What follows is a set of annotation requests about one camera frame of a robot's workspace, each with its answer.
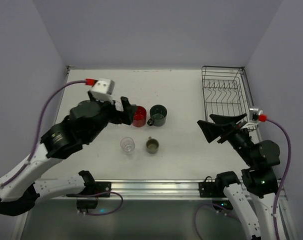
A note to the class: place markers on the red mug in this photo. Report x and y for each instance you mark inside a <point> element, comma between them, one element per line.
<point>140,117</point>

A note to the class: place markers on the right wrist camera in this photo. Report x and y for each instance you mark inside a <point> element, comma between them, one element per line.
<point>253,119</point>

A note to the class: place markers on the aluminium mounting rail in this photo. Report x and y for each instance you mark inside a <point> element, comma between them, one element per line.
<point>129,189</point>

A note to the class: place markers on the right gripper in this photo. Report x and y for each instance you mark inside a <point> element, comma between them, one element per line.
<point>230,132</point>

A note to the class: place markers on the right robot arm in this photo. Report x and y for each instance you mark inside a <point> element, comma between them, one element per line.
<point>255,196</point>

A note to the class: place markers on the black wire dish rack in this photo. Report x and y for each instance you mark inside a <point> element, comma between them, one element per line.
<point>225,91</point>

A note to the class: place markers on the clear glass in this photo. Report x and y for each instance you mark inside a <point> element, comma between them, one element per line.
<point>127,145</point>

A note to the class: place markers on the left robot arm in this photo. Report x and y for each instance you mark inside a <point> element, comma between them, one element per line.
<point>21,189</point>

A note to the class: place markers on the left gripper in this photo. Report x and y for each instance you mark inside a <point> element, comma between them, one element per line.
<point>118,116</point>

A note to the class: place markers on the dark teal mug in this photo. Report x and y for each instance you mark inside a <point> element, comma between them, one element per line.
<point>158,115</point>

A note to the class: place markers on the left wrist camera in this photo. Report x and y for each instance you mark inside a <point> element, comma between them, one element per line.
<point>101,89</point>

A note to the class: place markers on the olive green mug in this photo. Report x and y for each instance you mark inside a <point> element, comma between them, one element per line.
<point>152,145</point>

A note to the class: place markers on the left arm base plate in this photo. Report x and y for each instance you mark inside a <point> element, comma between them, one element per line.
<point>99,187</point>

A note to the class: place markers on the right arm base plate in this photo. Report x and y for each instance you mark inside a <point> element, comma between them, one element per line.
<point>208,189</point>

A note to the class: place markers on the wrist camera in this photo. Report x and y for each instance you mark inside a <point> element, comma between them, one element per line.
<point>253,119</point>
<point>101,89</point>

